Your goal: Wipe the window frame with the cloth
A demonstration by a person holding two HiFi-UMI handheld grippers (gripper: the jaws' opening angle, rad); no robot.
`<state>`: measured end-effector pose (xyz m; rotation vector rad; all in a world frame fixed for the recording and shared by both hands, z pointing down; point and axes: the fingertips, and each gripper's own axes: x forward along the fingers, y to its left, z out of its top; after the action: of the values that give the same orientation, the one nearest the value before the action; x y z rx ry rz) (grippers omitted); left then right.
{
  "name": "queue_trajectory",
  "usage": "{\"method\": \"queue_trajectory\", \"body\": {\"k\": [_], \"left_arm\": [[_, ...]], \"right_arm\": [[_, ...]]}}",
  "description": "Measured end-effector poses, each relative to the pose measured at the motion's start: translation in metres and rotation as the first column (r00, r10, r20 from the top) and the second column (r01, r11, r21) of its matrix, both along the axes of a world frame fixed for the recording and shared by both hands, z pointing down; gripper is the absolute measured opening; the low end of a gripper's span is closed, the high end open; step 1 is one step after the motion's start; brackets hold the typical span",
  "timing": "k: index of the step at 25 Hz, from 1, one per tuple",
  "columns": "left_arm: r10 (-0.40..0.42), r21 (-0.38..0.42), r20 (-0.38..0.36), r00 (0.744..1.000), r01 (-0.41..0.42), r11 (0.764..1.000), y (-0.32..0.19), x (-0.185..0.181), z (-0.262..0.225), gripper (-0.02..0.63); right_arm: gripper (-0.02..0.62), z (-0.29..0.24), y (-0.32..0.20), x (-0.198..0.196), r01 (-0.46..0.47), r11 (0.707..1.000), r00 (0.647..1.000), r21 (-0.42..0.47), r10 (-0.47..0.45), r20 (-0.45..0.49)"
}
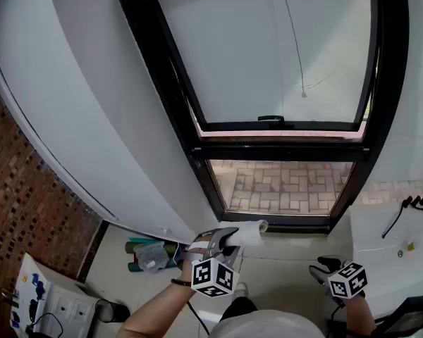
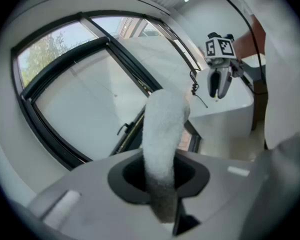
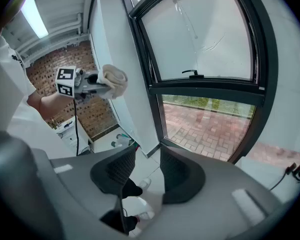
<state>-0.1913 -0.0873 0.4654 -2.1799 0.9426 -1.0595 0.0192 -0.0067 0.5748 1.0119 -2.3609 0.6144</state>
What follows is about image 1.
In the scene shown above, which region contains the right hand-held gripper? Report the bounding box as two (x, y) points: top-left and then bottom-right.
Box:
(309, 254), (369, 299)

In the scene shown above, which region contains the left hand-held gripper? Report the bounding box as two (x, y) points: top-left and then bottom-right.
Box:
(191, 227), (245, 298)

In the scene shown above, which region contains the white cleaning cloth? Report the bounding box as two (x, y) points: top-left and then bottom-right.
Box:
(219, 219), (269, 248)

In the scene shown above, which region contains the black window frame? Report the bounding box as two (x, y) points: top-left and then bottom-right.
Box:
(111, 0), (410, 234)

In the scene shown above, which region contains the person's left forearm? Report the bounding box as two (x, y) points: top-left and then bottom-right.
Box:
(118, 276), (198, 338)

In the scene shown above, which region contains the person's right forearm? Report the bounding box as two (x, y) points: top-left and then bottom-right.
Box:
(343, 294), (378, 338)

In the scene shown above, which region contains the dark green roll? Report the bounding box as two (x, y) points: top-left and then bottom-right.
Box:
(124, 241), (181, 261)
(127, 258), (180, 275)

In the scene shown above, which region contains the white sink basin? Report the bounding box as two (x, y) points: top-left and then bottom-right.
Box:
(348, 202), (423, 325)

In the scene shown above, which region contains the clear plastic bag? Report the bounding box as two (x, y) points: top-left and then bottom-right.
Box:
(133, 241), (171, 273)

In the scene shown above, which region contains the teal roll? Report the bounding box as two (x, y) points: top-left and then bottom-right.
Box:
(128, 237), (166, 247)

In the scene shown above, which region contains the black waste bin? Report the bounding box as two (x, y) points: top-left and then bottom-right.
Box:
(94, 298), (131, 325)

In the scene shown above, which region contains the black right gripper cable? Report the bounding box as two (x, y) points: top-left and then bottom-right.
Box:
(326, 303), (347, 338)

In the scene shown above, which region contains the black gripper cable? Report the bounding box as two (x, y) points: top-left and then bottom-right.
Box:
(326, 303), (347, 338)
(185, 299), (211, 334)

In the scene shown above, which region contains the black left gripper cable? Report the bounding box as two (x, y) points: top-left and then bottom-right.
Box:
(185, 299), (211, 334)

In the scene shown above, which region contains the black faucet with hose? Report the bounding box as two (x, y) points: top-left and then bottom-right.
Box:
(381, 191), (423, 239)

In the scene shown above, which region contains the grey hanging pull cord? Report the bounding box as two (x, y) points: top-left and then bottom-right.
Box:
(279, 0), (308, 100)

